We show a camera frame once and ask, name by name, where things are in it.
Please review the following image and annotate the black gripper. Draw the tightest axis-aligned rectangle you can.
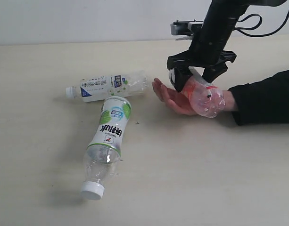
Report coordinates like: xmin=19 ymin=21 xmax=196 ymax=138
xmin=167 ymin=49 xmax=237 ymax=92

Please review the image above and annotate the pink drink bottle black cap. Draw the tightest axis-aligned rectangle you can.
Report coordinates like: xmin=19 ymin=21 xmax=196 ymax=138
xmin=169 ymin=67 xmax=225 ymax=118

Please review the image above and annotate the jasmine tea bottle white cap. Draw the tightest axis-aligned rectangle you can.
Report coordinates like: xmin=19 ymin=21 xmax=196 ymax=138
xmin=66 ymin=71 xmax=148 ymax=103

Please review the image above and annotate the green white label bottle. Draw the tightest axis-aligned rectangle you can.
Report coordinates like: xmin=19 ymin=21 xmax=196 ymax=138
xmin=81 ymin=96 xmax=132 ymax=200

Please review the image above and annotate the black sleeved forearm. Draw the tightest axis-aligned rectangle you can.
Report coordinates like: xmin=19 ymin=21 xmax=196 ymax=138
xmin=229 ymin=70 xmax=289 ymax=126

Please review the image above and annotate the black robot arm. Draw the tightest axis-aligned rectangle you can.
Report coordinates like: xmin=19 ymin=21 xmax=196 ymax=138
xmin=167 ymin=0 xmax=284 ymax=92

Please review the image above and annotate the person's open bare hand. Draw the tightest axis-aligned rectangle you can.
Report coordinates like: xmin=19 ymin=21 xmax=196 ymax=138
xmin=151 ymin=78 xmax=238 ymax=116

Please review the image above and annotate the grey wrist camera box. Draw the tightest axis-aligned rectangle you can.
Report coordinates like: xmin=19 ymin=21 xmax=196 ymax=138
xmin=170 ymin=19 xmax=203 ymax=40

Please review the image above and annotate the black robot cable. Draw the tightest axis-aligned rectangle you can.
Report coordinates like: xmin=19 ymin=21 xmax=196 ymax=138
xmin=235 ymin=0 xmax=289 ymax=37

